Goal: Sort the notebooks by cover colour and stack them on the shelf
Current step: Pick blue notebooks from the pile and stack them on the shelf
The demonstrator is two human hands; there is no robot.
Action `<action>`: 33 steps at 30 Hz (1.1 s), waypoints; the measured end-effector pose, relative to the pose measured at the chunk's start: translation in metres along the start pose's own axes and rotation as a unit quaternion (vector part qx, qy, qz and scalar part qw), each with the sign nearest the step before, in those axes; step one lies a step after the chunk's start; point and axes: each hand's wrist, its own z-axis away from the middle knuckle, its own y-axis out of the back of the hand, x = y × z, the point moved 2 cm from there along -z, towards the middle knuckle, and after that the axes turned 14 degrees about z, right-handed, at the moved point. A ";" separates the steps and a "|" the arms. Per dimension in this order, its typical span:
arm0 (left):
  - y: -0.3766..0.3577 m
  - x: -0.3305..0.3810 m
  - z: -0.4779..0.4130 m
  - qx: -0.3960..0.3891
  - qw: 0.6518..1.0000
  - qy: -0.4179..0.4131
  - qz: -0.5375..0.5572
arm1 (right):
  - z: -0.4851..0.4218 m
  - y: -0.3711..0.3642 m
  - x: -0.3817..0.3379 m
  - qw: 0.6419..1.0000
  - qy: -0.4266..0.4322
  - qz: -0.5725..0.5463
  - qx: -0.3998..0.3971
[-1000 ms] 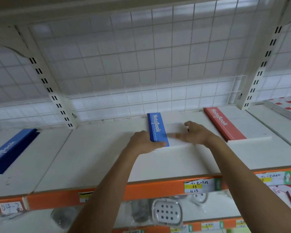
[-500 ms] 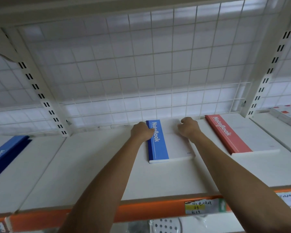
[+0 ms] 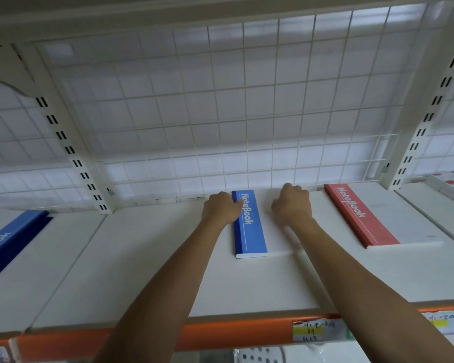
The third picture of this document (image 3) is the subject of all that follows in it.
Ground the small white wire divider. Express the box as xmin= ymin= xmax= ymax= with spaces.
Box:
xmin=365 ymin=134 xmax=400 ymax=184

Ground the person's right hand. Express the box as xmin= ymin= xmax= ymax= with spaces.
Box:
xmin=271 ymin=183 xmax=313 ymax=228

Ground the person's right forearm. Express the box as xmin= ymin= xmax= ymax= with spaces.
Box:
xmin=286 ymin=218 xmax=454 ymax=363

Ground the white overhead shelf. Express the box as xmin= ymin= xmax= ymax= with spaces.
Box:
xmin=0 ymin=0 xmax=454 ymax=47

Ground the dark blue spine notebook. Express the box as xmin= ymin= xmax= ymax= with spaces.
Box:
xmin=0 ymin=210 xmax=54 ymax=288

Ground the white wire grid panel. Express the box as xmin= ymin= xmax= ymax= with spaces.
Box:
xmin=36 ymin=2 xmax=445 ymax=202

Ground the red and white notebook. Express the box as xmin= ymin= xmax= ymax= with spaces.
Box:
xmin=323 ymin=184 xmax=445 ymax=249

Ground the white wire side grid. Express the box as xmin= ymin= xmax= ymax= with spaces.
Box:
xmin=410 ymin=70 xmax=454 ymax=179
xmin=0 ymin=78 xmax=101 ymax=209

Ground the orange shelf edge strip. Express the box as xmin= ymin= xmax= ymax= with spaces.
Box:
xmin=0 ymin=303 xmax=454 ymax=362

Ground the person's left hand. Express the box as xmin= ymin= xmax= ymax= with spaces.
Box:
xmin=201 ymin=192 xmax=245 ymax=227

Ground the yellow-marked price label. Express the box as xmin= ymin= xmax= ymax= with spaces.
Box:
xmin=423 ymin=310 xmax=454 ymax=335
xmin=292 ymin=318 xmax=347 ymax=343

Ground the blue and white notebook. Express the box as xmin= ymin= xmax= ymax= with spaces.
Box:
xmin=232 ymin=190 xmax=304 ymax=260

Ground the white slotted shelf upright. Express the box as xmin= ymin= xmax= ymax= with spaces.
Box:
xmin=11 ymin=43 xmax=114 ymax=215
xmin=387 ymin=3 xmax=454 ymax=192

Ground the wide white shelf board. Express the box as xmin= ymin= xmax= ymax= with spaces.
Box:
xmin=24 ymin=188 xmax=454 ymax=334

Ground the person's left forearm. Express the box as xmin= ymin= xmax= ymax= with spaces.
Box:
xmin=94 ymin=218 xmax=237 ymax=363

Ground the stack of red-white notebooks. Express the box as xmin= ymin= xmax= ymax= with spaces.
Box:
xmin=425 ymin=170 xmax=454 ymax=199

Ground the white dotted package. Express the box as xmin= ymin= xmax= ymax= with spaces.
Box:
xmin=234 ymin=345 xmax=350 ymax=363

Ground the white shelf bracket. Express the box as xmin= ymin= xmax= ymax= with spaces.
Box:
xmin=0 ymin=43 xmax=37 ymax=99

